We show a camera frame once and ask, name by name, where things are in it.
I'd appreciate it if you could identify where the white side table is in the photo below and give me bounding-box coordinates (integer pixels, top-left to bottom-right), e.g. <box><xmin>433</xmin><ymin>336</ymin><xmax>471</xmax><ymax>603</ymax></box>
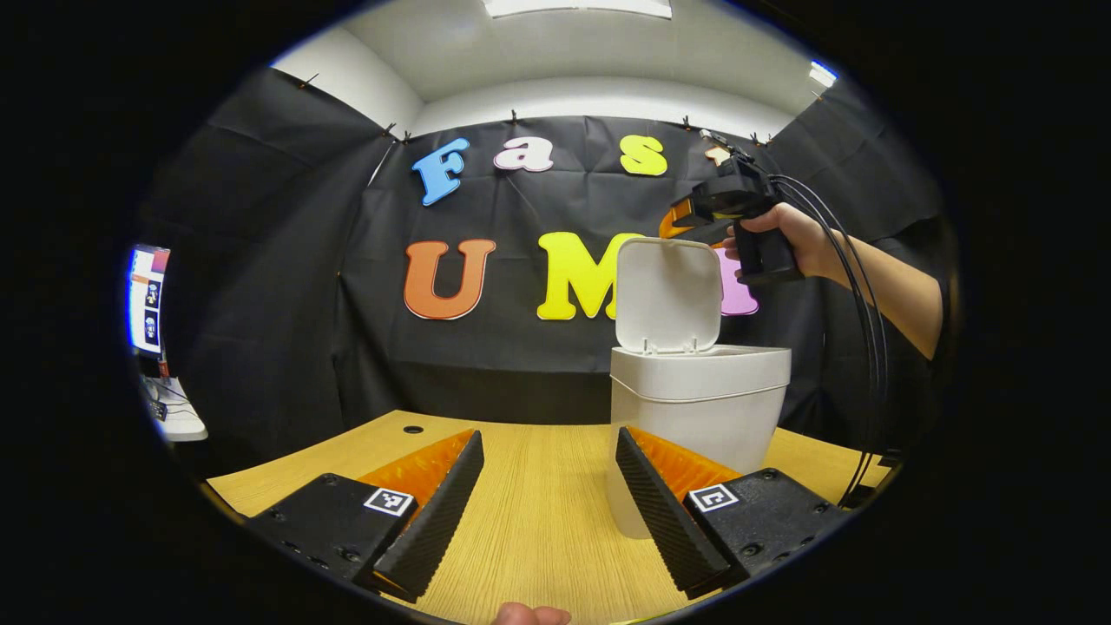
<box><xmin>139</xmin><ymin>375</ymin><xmax>209</xmax><ymax>443</ymax></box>

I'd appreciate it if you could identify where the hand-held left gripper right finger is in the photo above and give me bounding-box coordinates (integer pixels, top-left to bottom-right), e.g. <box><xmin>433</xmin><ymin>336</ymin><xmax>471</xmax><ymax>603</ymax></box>
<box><xmin>615</xmin><ymin>425</ymin><xmax>851</xmax><ymax>600</ymax></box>

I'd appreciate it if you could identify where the wooden desktop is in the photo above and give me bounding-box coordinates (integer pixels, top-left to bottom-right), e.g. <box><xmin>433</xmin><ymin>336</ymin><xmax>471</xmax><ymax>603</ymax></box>
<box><xmin>207</xmin><ymin>410</ymin><xmax>895</xmax><ymax>625</ymax></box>

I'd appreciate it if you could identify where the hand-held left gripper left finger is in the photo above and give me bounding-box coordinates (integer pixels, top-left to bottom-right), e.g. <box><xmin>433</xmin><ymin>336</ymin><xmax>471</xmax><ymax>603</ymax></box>
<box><xmin>246</xmin><ymin>430</ymin><xmax>485</xmax><ymax>606</ymax></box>

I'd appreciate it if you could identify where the long ceiling light panel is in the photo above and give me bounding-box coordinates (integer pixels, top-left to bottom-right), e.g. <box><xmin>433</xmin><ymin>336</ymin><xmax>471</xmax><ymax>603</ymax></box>
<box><xmin>483</xmin><ymin>0</ymin><xmax>674</xmax><ymax>20</ymax></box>

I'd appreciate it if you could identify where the white desktop garbage bin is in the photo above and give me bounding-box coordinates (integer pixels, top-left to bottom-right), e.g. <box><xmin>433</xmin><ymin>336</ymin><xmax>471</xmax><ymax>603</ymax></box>
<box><xmin>606</xmin><ymin>236</ymin><xmax>792</xmax><ymax>541</ymax></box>

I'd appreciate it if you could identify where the row of black cloth clips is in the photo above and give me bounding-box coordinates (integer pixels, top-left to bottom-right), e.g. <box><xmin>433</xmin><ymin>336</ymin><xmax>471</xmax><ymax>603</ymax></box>
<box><xmin>299</xmin><ymin>74</ymin><xmax>775</xmax><ymax>147</ymax></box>

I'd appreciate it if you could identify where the black backdrop cloth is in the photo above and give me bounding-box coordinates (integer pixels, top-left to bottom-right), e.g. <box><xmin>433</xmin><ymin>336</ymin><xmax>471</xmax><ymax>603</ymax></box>
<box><xmin>130</xmin><ymin>65</ymin><xmax>960</xmax><ymax>478</ymax></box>

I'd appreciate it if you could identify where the black gripper cable bundle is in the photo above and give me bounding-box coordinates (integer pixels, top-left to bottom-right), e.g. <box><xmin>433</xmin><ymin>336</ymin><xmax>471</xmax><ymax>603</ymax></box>
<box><xmin>768</xmin><ymin>174</ymin><xmax>891</xmax><ymax>509</ymax></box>

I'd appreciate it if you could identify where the computer monitor screen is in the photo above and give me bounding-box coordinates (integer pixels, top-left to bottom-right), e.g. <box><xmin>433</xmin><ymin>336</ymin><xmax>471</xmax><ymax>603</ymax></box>
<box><xmin>128</xmin><ymin>246</ymin><xmax>171</xmax><ymax>357</ymax></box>

